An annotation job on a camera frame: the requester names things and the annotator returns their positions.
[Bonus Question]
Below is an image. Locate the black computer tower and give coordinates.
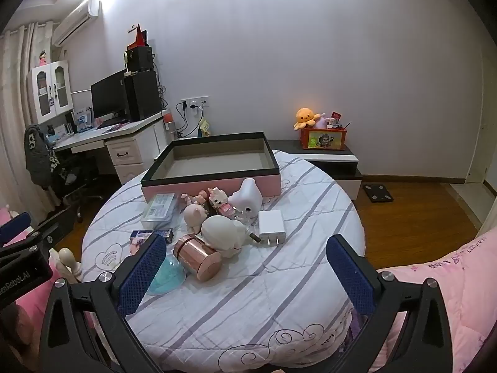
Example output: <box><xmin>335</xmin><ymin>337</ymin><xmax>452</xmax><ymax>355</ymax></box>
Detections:
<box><xmin>124</xmin><ymin>70</ymin><xmax>163</xmax><ymax>122</ymax></box>

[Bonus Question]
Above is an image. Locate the clear plastic case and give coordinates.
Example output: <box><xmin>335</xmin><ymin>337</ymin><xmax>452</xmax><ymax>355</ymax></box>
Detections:
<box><xmin>140</xmin><ymin>192</ymin><xmax>180</xmax><ymax>230</ymax></box>

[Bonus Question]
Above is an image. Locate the black computer monitor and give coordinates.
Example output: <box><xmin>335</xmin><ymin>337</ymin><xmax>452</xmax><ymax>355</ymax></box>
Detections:
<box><xmin>90</xmin><ymin>69</ymin><xmax>130</xmax><ymax>122</ymax></box>

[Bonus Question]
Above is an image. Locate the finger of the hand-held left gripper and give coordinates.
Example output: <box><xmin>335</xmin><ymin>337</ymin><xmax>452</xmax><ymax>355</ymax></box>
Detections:
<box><xmin>23</xmin><ymin>203</ymin><xmax>89</xmax><ymax>255</ymax></box>
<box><xmin>0</xmin><ymin>212</ymin><xmax>32</xmax><ymax>249</ymax></box>

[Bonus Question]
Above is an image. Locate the beige curtain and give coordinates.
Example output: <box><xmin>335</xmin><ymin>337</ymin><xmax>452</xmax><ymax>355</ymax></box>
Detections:
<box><xmin>0</xmin><ymin>21</ymin><xmax>59</xmax><ymax>210</ymax></box>

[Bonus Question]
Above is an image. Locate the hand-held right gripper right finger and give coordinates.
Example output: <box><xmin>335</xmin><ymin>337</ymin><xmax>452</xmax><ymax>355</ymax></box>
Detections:
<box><xmin>326</xmin><ymin>234</ymin><xmax>455</xmax><ymax>373</ymax></box>

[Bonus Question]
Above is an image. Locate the teal plastic dish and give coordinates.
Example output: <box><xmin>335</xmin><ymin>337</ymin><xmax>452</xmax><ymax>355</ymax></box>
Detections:
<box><xmin>148</xmin><ymin>256</ymin><xmax>187</xmax><ymax>296</ymax></box>

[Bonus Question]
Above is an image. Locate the white round animal figurine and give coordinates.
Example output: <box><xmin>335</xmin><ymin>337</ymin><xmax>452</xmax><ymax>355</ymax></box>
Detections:
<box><xmin>201</xmin><ymin>214</ymin><xmax>251</xmax><ymax>259</ymax></box>

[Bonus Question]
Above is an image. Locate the white air conditioner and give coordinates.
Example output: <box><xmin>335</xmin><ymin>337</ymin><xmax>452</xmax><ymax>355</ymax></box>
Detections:
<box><xmin>52</xmin><ymin>0</ymin><xmax>101</xmax><ymax>46</ymax></box>

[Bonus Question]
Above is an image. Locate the white tooth-shaped lamp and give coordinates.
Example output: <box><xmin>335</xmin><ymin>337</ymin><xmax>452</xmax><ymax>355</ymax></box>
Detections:
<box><xmin>227</xmin><ymin>178</ymin><xmax>264</xmax><ymax>218</ymax></box>

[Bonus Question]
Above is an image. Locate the white bed post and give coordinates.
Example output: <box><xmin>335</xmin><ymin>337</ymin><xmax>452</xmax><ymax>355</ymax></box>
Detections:
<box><xmin>58</xmin><ymin>248</ymin><xmax>82</xmax><ymax>282</ymax></box>

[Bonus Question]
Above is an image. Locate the pink embroidered quilt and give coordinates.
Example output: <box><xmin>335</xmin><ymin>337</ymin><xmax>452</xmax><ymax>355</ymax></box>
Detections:
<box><xmin>375</xmin><ymin>225</ymin><xmax>497</xmax><ymax>373</ymax></box>

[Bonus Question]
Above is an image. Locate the white desk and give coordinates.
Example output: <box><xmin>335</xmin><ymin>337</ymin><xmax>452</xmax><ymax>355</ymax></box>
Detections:
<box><xmin>52</xmin><ymin>109</ymin><xmax>173</xmax><ymax>186</ymax></box>

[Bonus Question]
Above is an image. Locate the orange octopus plush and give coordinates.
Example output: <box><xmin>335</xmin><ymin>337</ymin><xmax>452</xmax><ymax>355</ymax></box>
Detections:
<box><xmin>293</xmin><ymin>108</ymin><xmax>321</xmax><ymax>131</ymax></box>

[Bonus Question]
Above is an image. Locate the pink pig figurine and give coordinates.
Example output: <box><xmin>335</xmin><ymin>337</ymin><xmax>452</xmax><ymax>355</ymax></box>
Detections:
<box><xmin>182</xmin><ymin>203</ymin><xmax>208</xmax><ymax>234</ymax></box>

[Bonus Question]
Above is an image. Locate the black bathroom scale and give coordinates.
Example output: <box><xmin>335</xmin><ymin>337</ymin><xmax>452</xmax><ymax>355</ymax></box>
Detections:
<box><xmin>363</xmin><ymin>184</ymin><xmax>394</xmax><ymax>203</ymax></box>

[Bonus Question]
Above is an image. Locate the rose gold metal jar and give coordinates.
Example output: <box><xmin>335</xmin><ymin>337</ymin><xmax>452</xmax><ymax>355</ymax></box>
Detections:
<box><xmin>173</xmin><ymin>234</ymin><xmax>223</xmax><ymax>282</ymax></box>

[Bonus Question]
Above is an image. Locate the black power cable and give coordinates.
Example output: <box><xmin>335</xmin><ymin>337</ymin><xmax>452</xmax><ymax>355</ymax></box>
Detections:
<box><xmin>175</xmin><ymin>103</ymin><xmax>203</xmax><ymax>138</ymax></box>

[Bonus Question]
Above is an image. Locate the pink block figure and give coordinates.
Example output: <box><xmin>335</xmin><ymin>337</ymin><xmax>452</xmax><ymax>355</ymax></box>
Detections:
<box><xmin>208</xmin><ymin>187</ymin><xmax>235</xmax><ymax>218</ymax></box>

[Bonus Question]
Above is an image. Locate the black white low cabinet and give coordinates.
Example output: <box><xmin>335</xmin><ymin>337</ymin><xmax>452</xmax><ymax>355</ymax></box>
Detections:
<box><xmin>268</xmin><ymin>140</ymin><xmax>363</xmax><ymax>201</ymax></box>

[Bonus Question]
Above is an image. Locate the small blue box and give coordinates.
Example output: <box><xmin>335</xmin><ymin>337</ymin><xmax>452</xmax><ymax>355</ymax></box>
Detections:
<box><xmin>130</xmin><ymin>228</ymin><xmax>173</xmax><ymax>246</ymax></box>

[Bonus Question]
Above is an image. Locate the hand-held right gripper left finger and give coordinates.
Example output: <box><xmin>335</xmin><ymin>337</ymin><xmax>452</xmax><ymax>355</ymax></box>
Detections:
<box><xmin>39</xmin><ymin>234</ymin><xmax>167</xmax><ymax>373</ymax></box>

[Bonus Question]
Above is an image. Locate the white power adapter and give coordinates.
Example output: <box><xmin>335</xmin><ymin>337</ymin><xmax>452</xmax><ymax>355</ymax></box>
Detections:
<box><xmin>258</xmin><ymin>210</ymin><xmax>287</xmax><ymax>247</ymax></box>

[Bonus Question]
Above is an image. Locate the black speaker box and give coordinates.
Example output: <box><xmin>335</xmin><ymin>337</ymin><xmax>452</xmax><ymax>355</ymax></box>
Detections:
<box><xmin>125</xmin><ymin>46</ymin><xmax>154</xmax><ymax>72</ymax></box>

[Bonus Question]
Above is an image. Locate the white wall socket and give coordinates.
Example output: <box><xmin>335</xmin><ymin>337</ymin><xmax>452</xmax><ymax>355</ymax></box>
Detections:
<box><xmin>180</xmin><ymin>96</ymin><xmax>209</xmax><ymax>110</ymax></box>

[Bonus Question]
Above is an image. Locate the orange toy box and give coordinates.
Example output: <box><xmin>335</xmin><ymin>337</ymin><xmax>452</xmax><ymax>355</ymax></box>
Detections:
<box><xmin>300</xmin><ymin>124</ymin><xmax>347</xmax><ymax>151</ymax></box>

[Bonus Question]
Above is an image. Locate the blue white carton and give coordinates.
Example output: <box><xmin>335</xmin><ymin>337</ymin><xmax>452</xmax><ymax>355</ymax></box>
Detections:
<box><xmin>75</xmin><ymin>109</ymin><xmax>94</xmax><ymax>133</ymax></box>

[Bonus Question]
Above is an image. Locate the pink pillow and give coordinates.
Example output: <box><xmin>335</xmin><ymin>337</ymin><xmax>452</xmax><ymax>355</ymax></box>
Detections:
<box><xmin>0</xmin><ymin>206</ymin><xmax>98</xmax><ymax>358</ymax></box>

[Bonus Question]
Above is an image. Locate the pink storage box black rim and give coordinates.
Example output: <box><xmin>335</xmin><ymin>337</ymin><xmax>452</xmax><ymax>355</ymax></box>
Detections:
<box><xmin>140</xmin><ymin>131</ymin><xmax>282</xmax><ymax>203</ymax></box>

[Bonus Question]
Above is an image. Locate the red triangular ornament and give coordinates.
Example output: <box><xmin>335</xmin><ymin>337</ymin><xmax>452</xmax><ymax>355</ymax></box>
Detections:
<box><xmin>128</xmin><ymin>23</ymin><xmax>149</xmax><ymax>49</ymax></box>

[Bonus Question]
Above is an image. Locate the black office chair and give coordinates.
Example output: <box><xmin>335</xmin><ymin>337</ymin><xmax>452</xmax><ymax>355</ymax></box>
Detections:
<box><xmin>47</xmin><ymin>151</ymin><xmax>102</xmax><ymax>222</ymax></box>

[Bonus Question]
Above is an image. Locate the white glass-door cabinet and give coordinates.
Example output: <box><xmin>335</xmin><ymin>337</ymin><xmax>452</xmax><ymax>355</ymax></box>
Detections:
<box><xmin>26</xmin><ymin>60</ymin><xmax>74</xmax><ymax>125</ymax></box>

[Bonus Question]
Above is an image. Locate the grey hoodie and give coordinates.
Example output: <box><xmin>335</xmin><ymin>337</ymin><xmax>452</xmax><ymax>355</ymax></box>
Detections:
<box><xmin>24</xmin><ymin>123</ymin><xmax>59</xmax><ymax>187</ymax></box>

